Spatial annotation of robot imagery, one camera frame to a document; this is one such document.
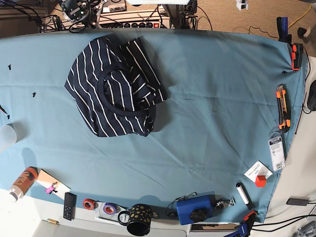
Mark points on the navy white striped t-shirt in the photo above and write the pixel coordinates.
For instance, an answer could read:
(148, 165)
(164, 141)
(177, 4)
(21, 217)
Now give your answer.
(115, 88)

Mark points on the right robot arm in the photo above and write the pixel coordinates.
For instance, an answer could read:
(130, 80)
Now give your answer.
(80, 11)

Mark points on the light blue table cloth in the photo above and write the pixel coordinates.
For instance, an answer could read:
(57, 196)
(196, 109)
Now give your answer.
(214, 125)

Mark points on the blue box black knob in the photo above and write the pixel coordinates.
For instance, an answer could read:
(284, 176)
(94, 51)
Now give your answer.
(194, 209)

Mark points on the purple tape roll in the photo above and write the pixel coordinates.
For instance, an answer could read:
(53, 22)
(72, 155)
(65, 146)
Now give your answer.
(110, 208)

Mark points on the black mug gold dots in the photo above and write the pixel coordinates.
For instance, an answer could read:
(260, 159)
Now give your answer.
(137, 219)

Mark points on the metal carabiner keyring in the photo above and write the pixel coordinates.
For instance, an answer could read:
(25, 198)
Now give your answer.
(224, 203)

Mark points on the white black marker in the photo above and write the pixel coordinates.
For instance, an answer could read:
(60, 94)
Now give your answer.
(243, 195)

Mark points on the red tape roll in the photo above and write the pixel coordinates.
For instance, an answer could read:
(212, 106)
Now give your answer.
(89, 204)

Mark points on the white card packet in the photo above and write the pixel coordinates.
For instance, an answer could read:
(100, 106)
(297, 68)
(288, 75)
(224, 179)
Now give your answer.
(257, 169)

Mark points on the clear plastic blister pack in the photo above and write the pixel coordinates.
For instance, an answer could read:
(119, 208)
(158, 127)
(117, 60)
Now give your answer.
(276, 151)

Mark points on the red small cube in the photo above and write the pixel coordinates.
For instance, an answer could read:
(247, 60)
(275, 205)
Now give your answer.
(260, 181)

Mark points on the orange black utility knife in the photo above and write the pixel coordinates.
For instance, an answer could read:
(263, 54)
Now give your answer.
(284, 116)

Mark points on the black remote control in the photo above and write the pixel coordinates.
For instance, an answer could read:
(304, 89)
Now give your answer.
(69, 206)

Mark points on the tan cardboard sheet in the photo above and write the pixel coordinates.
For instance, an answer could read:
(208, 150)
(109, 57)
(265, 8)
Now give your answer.
(52, 185)

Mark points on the blue orange bottom clamp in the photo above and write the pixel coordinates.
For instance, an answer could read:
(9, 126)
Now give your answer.
(245, 227)

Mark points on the orange brown bottle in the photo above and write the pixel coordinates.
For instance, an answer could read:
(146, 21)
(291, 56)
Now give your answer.
(23, 183)

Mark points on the translucent white plastic cup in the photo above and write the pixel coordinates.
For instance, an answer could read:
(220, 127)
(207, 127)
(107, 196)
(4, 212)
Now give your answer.
(8, 137)

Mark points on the orange black clamp tool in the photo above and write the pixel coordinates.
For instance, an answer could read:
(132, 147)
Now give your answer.
(297, 56)

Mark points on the black computer mouse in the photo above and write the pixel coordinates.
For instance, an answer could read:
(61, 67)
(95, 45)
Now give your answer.
(311, 102)

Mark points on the blue black bar clamp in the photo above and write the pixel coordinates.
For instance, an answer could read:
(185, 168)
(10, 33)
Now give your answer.
(282, 28)

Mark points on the black power adapter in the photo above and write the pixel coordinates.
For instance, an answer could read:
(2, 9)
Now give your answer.
(298, 201)

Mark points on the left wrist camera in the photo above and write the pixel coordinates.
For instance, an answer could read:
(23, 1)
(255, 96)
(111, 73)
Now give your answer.
(242, 4)

